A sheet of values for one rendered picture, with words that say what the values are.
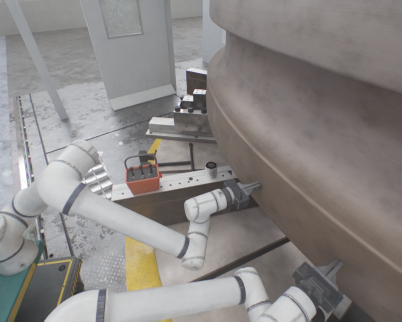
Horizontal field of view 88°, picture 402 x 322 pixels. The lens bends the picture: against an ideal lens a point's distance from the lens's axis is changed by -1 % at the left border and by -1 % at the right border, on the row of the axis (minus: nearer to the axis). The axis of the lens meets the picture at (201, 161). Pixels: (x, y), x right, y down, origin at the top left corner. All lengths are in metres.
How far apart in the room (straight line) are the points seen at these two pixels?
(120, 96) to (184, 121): 2.10
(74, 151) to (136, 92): 3.41
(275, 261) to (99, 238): 1.44
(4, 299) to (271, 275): 1.40
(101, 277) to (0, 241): 0.84
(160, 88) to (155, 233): 3.77
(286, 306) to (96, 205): 0.65
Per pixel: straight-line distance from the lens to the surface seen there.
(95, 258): 2.05
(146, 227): 0.82
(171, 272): 1.50
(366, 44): 0.63
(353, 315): 1.31
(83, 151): 0.91
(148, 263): 1.90
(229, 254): 1.55
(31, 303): 1.72
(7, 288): 1.50
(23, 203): 1.30
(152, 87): 4.35
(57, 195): 0.81
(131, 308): 0.72
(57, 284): 1.69
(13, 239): 1.39
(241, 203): 0.90
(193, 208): 0.84
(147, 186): 1.33
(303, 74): 0.91
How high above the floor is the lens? 1.69
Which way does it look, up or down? 40 degrees down
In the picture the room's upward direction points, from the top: straight up
